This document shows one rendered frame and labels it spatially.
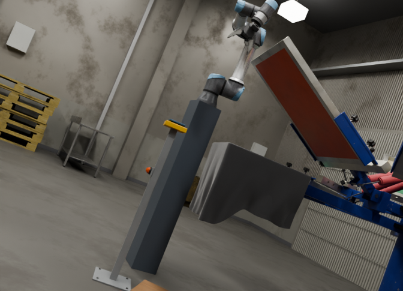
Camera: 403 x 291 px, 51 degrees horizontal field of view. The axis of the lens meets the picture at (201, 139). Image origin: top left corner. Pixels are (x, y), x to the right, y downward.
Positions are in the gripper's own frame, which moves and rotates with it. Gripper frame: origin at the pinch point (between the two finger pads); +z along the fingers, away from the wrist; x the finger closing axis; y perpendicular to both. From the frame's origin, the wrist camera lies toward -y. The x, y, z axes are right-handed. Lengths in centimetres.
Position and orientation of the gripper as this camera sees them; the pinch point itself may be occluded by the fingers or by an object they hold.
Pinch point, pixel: (237, 46)
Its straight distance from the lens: 245.4
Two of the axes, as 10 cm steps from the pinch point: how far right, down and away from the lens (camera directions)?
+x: -7.6, -6.3, -1.3
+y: -1.7, 0.1, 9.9
